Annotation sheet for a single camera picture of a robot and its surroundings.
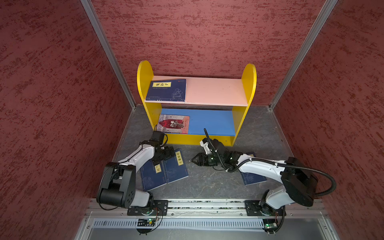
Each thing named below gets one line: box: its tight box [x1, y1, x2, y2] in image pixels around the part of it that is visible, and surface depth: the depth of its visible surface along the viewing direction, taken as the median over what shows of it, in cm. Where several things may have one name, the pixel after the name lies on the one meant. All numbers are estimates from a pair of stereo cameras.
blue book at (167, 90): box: [145, 79, 187, 102], surface depth 72 cm
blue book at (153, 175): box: [140, 159, 167, 192], surface depth 85 cm
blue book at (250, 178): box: [240, 171, 267, 186], surface depth 85 cm
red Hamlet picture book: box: [156, 114, 190, 134], surface depth 92 cm
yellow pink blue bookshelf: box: [137, 61, 257, 147], surface depth 75 cm
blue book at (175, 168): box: [162, 148, 189, 184], surface depth 88 cm
